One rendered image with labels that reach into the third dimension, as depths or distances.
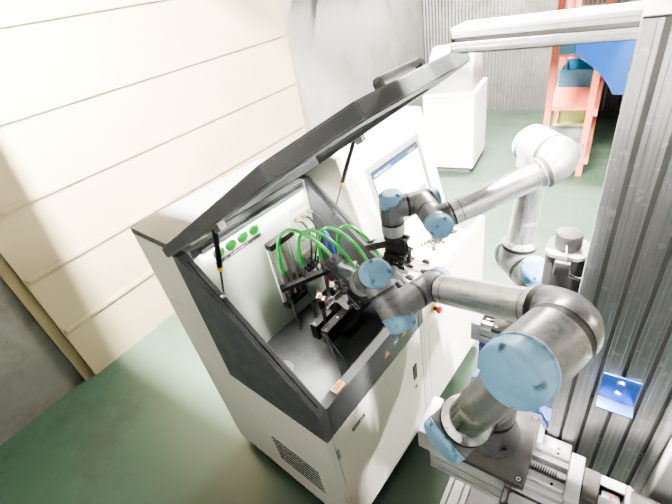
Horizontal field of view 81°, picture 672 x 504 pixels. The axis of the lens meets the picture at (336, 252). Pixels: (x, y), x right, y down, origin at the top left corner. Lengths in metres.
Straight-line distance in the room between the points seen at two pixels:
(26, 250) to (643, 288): 3.09
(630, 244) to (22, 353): 3.33
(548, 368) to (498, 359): 0.07
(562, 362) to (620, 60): 0.52
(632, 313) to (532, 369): 0.43
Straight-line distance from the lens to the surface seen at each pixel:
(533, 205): 1.44
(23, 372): 3.49
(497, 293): 0.88
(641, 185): 0.88
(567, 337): 0.71
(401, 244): 1.31
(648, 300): 1.04
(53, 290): 3.30
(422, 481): 2.37
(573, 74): 5.51
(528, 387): 0.68
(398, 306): 0.98
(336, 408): 1.52
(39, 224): 3.17
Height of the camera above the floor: 2.14
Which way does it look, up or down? 34 degrees down
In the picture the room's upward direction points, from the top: 12 degrees counter-clockwise
